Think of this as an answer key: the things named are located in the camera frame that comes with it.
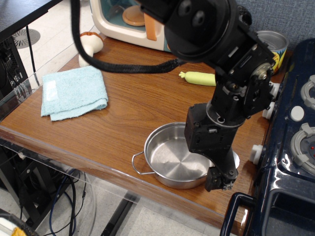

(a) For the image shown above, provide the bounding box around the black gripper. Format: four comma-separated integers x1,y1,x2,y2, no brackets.
184,103,238,192

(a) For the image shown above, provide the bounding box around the small stainless steel pan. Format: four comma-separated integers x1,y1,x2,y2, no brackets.
131,122,241,190

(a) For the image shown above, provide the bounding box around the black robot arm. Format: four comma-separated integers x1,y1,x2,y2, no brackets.
140,0,274,191

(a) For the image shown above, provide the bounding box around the light blue folded cloth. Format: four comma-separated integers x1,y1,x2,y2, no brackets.
41,66,108,121

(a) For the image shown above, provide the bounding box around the white stove knob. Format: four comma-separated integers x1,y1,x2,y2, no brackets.
249,145,263,165
270,82,280,100
262,102,275,119

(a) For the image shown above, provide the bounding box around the dark blue toy stove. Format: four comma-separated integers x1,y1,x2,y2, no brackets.
220,39,315,236

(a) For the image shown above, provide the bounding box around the pineapple slices can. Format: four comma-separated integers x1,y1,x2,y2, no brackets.
257,30,289,74

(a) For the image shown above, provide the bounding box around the orange toy plate in microwave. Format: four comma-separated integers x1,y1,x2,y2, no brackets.
122,5,145,27

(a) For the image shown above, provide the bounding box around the plush mushroom toy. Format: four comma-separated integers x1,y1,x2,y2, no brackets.
80,32,103,57

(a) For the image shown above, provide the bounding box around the toy microwave oven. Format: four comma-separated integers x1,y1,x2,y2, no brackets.
90,0,170,52

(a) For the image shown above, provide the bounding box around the black desk top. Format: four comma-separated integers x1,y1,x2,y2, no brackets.
0,0,61,42

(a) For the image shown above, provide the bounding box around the black table leg frame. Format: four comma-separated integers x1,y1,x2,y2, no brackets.
101,194,137,236

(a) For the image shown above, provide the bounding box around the spoon with green carrot handle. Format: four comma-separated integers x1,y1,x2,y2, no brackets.
179,71,216,86

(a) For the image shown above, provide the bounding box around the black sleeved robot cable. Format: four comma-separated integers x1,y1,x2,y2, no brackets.
70,0,188,74

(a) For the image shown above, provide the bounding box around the blue cable under table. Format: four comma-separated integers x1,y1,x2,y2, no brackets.
48,176,77,236

